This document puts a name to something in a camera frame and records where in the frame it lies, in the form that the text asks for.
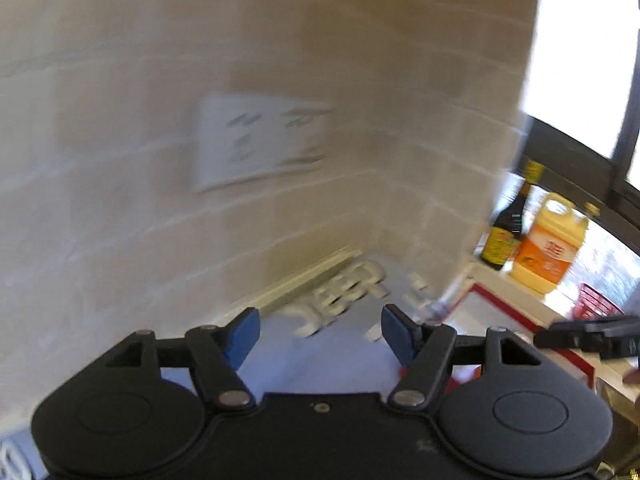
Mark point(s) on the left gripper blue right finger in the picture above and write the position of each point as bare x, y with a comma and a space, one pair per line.
424, 351

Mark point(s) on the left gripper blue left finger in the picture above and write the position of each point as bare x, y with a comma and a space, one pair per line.
217, 354

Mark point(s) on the person's right hand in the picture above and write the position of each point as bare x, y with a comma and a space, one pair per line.
632, 378

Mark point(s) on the red plastic basket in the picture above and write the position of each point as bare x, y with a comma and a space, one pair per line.
592, 304

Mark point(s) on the red white cardboard box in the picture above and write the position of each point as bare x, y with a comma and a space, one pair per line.
477, 309

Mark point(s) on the light blue printed mat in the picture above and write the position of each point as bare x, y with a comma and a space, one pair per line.
296, 354

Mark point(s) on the yellow detergent jug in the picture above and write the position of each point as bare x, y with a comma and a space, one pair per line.
550, 246

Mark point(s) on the dark soy sauce bottle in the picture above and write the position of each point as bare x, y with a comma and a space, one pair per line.
506, 231

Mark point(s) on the dark window frame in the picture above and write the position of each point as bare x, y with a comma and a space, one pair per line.
581, 105

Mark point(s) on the white wall socket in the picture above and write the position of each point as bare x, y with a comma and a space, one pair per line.
241, 137

